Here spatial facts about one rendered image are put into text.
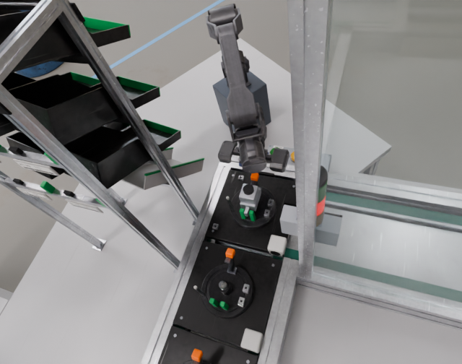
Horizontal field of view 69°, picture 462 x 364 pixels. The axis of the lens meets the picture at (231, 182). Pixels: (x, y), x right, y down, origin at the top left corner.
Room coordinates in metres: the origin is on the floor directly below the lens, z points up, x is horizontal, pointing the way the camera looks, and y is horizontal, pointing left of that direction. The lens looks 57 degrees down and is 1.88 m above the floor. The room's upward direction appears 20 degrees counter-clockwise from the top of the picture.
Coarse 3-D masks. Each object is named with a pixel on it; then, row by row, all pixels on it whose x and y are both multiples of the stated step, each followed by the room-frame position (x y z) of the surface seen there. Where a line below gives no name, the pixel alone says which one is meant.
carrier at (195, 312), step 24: (216, 264) 0.34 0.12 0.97; (240, 264) 0.32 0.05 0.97; (264, 264) 0.29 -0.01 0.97; (192, 288) 0.30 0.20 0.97; (216, 288) 0.27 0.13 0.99; (240, 288) 0.25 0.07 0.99; (264, 288) 0.23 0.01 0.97; (192, 312) 0.24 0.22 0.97; (216, 312) 0.21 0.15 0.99; (240, 312) 0.19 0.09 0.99; (264, 312) 0.18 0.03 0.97; (216, 336) 0.16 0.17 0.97; (240, 336) 0.14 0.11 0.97
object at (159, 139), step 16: (128, 128) 0.69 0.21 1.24; (160, 128) 0.69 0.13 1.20; (80, 144) 0.60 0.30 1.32; (96, 144) 0.62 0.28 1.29; (112, 144) 0.64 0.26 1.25; (128, 144) 0.54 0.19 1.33; (160, 144) 0.59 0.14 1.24; (80, 160) 0.52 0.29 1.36; (96, 160) 0.58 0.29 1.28; (112, 160) 0.50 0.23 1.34; (128, 160) 0.52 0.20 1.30; (144, 160) 0.55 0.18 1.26; (96, 176) 0.48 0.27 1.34; (112, 176) 0.48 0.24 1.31
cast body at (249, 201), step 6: (246, 186) 0.47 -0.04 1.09; (252, 186) 0.47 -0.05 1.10; (240, 192) 0.47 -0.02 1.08; (246, 192) 0.46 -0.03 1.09; (252, 192) 0.45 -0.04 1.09; (258, 192) 0.47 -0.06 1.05; (240, 198) 0.45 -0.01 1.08; (246, 198) 0.45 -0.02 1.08; (252, 198) 0.44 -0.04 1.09; (258, 198) 0.46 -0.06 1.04; (240, 204) 0.45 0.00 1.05; (246, 204) 0.44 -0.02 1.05; (252, 204) 0.44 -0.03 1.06; (246, 210) 0.43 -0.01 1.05; (252, 210) 0.43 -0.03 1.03
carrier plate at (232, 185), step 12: (228, 180) 0.60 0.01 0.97; (264, 180) 0.55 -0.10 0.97; (276, 180) 0.53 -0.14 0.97; (288, 180) 0.52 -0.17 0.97; (228, 192) 0.55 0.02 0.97; (276, 192) 0.49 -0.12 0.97; (288, 192) 0.48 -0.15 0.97; (228, 204) 0.51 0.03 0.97; (276, 204) 0.45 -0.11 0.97; (216, 216) 0.49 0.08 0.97; (228, 216) 0.47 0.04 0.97; (276, 216) 0.42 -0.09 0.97; (228, 228) 0.43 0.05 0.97; (240, 228) 0.42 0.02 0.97; (264, 228) 0.39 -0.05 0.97; (276, 228) 0.38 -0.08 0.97; (228, 240) 0.40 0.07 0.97; (240, 240) 0.38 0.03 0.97; (252, 240) 0.37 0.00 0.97; (264, 240) 0.36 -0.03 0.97
